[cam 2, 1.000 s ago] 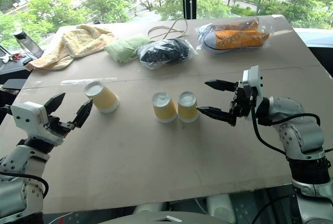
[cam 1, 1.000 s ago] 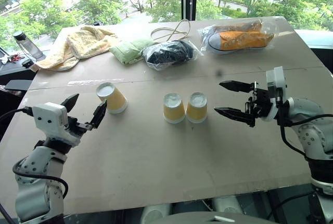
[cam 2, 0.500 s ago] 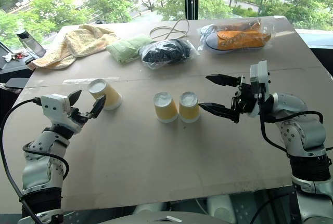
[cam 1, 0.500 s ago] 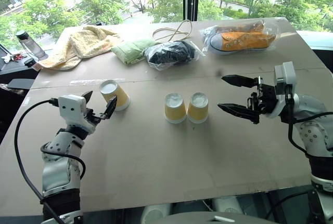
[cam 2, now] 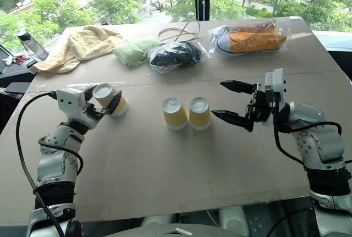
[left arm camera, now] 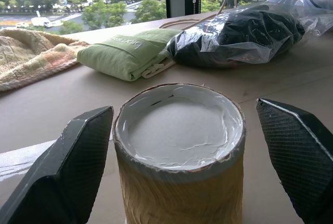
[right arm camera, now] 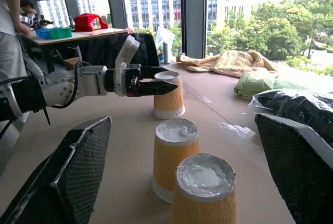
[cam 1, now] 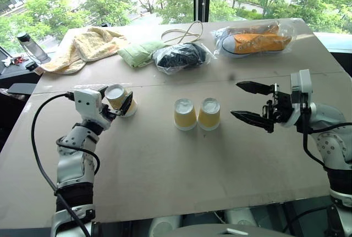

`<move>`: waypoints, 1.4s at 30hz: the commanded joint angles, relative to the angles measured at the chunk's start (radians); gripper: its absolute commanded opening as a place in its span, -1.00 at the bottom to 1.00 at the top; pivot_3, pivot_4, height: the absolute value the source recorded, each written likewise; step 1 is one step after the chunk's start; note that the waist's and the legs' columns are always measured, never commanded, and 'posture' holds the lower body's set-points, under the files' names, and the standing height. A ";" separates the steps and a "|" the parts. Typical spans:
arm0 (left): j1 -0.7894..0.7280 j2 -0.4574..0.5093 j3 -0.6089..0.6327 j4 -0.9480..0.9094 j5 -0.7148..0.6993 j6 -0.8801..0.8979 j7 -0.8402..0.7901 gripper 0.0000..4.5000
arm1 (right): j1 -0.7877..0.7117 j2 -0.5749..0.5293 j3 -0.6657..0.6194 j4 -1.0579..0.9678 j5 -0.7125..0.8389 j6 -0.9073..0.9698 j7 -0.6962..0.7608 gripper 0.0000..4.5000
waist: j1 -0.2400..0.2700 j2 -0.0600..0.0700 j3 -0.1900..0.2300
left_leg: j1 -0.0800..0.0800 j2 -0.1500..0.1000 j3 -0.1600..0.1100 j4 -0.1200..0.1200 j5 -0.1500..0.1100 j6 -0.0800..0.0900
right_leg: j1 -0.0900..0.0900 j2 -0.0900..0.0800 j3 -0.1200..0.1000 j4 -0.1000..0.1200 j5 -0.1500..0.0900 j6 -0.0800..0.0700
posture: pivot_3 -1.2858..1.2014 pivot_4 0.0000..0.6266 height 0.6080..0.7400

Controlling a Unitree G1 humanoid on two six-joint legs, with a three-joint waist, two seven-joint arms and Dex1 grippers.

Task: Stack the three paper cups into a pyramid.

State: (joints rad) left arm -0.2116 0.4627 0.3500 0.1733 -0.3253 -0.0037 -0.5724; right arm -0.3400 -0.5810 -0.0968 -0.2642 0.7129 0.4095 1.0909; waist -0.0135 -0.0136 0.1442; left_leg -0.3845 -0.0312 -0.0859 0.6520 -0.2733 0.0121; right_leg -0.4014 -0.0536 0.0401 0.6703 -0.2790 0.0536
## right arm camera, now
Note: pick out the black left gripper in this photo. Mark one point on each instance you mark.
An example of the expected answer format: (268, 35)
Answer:
(132, 71)

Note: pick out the red fabric bag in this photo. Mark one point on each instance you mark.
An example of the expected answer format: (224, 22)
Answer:
(87, 22)

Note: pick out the black draped cloth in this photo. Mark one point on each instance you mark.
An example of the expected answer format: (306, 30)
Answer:
(104, 50)

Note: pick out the grey drink bottle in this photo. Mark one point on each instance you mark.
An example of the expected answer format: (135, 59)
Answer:
(166, 52)

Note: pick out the green plastic bin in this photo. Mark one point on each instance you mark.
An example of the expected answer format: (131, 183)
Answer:
(61, 33)

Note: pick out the seated person with black hair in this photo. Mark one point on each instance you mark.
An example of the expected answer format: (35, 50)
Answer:
(28, 6)

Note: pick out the orange ribbed paper cup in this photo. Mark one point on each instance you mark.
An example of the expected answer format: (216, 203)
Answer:
(171, 153)
(169, 99)
(205, 195)

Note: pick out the person in white shirt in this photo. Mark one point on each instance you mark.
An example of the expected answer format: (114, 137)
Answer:
(10, 47)

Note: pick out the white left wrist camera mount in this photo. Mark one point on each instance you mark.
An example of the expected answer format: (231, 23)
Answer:
(128, 50)

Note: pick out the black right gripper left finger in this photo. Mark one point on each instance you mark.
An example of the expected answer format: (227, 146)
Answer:
(78, 161)

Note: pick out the yellow patterned cloth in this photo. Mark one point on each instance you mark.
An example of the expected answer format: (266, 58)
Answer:
(229, 63)

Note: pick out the blue plastic bin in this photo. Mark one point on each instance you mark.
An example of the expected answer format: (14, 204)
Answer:
(43, 33)

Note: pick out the green folded cloth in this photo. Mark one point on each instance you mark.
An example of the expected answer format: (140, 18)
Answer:
(256, 82)

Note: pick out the wooden background table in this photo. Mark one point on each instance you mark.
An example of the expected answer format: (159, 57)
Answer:
(83, 34)

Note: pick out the brown cardboard box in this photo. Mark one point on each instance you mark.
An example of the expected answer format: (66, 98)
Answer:
(70, 63)

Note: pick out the white plastic bag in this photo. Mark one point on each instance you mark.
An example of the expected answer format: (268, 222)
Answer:
(164, 37)

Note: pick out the black item in clear plastic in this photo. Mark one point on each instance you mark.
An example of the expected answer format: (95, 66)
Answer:
(299, 107)

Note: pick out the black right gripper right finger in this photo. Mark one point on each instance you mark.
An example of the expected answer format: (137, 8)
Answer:
(299, 166)

